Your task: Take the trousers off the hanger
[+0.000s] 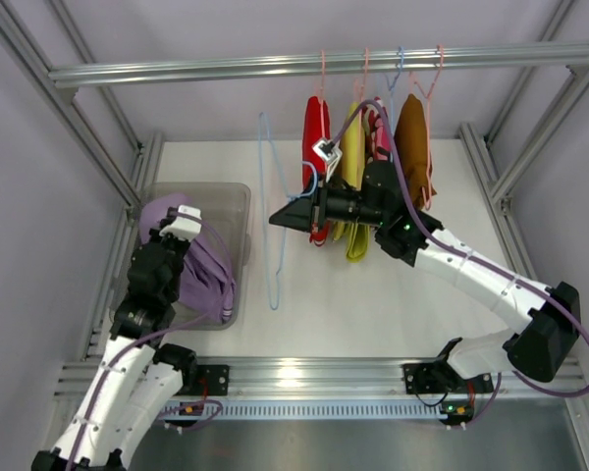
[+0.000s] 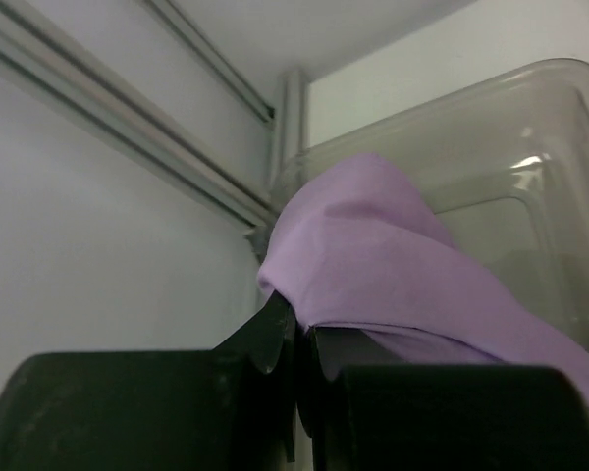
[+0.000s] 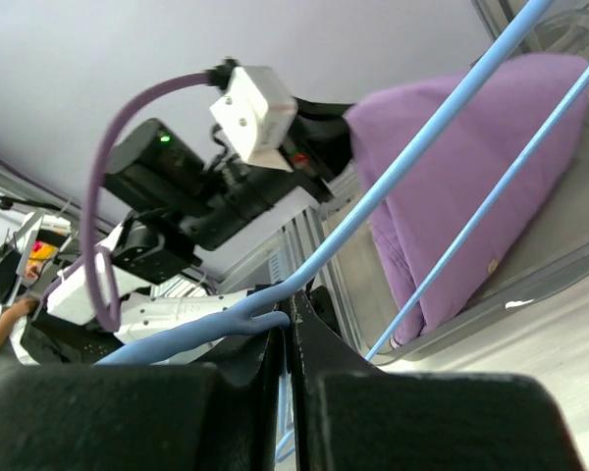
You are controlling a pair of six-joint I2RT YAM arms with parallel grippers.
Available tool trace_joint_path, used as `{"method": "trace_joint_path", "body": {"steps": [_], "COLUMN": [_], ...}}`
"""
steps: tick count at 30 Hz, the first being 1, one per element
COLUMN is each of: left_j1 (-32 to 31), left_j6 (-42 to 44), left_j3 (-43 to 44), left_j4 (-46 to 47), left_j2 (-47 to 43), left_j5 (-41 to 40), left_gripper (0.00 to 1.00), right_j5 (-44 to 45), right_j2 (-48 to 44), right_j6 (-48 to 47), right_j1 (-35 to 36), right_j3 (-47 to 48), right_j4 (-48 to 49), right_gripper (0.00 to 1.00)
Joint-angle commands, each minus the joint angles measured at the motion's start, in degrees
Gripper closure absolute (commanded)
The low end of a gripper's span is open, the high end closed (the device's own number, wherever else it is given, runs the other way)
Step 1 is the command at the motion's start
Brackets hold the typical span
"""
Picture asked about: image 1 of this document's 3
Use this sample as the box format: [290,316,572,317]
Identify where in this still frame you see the yellow-green trousers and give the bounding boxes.
[333,114,370,263]

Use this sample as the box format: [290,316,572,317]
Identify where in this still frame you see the lilac trousers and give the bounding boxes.
[138,192,236,325]

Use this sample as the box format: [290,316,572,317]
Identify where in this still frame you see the red trousers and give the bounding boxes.
[300,95,334,248]

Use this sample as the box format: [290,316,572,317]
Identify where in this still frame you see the light blue hanger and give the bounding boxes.
[257,112,320,311]

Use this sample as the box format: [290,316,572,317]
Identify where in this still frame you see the pink hanger of red trousers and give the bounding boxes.
[315,49,331,138]

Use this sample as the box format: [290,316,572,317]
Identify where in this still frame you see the pink hanger of yellow trousers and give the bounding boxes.
[353,47,370,104]

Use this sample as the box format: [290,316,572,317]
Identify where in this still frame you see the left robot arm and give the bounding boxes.
[31,229,197,470]

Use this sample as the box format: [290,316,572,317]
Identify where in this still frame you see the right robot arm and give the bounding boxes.
[269,161,580,384]

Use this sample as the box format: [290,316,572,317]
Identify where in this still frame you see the pink hanger of brown trousers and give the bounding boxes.
[408,44,445,210]

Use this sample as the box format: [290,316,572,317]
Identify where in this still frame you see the floral pink trousers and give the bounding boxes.
[362,96,392,163]

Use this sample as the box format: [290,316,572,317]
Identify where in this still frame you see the brown trousers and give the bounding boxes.
[394,93,426,210]

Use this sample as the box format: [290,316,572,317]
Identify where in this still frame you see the blue hanger of floral trousers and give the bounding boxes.
[384,46,405,125]

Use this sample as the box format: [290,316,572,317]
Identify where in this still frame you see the transparent plastic bin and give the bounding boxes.
[130,183,251,331]

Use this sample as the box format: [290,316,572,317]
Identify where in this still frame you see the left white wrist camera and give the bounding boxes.
[159,205,202,242]

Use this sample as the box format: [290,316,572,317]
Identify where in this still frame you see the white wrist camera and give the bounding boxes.
[159,205,202,242]
[312,137,343,183]

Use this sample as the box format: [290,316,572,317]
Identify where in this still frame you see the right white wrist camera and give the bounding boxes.
[312,137,343,183]

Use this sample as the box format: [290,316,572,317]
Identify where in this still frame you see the left aluminium frame post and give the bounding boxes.
[0,1,164,207]

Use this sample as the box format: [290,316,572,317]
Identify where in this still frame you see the aluminium frame post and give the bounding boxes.
[0,1,164,207]
[459,1,589,215]

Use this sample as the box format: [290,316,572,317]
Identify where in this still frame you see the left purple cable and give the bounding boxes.
[68,217,237,467]

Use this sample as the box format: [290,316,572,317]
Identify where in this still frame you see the purple cable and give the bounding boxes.
[331,99,589,397]
[68,217,237,467]

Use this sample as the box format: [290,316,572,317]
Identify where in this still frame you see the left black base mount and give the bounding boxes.
[192,364,231,396]

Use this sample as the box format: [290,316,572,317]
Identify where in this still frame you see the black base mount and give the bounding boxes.
[192,364,231,396]
[402,363,450,395]

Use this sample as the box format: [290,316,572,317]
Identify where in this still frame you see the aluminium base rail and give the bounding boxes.
[53,356,585,400]

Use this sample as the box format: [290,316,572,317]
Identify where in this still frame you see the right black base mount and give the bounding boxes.
[402,363,450,395]

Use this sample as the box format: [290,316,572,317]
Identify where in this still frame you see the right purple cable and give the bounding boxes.
[331,99,589,397]

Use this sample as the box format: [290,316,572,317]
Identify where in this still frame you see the right aluminium frame post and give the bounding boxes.
[459,1,589,215]

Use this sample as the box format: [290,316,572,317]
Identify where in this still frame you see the aluminium hanging rail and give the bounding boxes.
[50,41,589,89]

